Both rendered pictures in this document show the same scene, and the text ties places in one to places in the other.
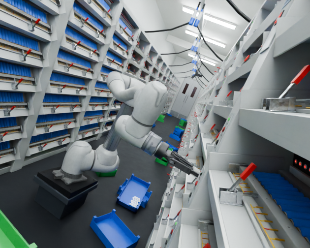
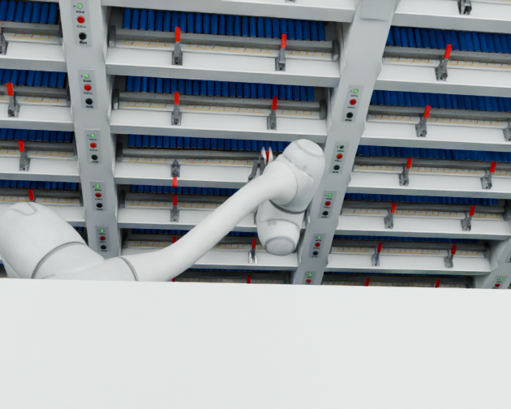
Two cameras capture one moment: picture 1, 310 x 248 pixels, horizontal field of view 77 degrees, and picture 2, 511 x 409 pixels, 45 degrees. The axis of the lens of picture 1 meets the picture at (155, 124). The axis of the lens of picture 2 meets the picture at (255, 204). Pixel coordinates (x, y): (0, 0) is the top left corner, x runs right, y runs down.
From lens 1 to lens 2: 1.87 m
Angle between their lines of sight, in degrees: 95
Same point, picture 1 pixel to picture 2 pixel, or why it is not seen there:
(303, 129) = (488, 89)
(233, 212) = (433, 131)
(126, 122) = (297, 226)
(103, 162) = not seen: hidden behind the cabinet
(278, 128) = (465, 89)
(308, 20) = (452, 21)
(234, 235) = (454, 135)
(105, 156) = not seen: hidden behind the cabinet
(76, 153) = not seen: outside the picture
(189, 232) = (358, 178)
